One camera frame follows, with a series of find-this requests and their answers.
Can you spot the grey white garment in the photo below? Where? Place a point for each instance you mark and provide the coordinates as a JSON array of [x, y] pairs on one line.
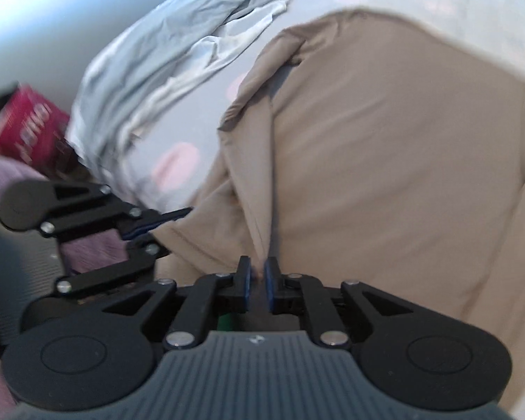
[[153, 63]]

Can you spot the grey pink-dotted bed cover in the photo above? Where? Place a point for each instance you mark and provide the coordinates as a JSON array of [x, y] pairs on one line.
[[168, 162]]

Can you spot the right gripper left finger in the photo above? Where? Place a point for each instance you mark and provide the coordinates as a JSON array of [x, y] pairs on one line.
[[180, 318]]

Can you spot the beige garment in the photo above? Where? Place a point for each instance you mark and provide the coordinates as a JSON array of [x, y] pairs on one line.
[[361, 147]]

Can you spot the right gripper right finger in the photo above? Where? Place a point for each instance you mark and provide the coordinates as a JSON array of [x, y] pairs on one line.
[[333, 317]]

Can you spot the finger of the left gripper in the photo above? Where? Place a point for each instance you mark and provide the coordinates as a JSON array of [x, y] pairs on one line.
[[77, 210], [143, 252]]

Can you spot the red cardboard box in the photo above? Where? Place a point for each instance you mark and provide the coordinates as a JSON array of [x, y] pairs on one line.
[[32, 131]]

